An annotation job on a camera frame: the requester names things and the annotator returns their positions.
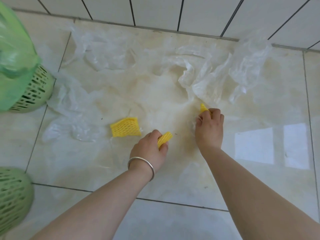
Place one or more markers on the person's right hand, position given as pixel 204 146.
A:
pixel 209 129

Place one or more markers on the person's left hand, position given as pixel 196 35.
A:
pixel 146 152

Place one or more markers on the person's right fingers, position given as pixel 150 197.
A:
pixel 207 114

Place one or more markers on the person's left thumb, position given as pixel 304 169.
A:
pixel 163 148

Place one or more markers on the yellow foam fruit net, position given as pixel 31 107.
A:
pixel 165 139
pixel 203 108
pixel 125 126

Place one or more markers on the person's left forearm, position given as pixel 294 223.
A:
pixel 100 209

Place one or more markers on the person's right forearm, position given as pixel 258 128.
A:
pixel 252 197

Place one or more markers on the clear crumpled plastic bag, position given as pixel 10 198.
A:
pixel 71 109
pixel 222 69
pixel 100 51

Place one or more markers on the green perforated waste basket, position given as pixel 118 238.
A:
pixel 12 197
pixel 35 89

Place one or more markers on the green plastic bin liner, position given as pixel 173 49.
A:
pixel 15 57

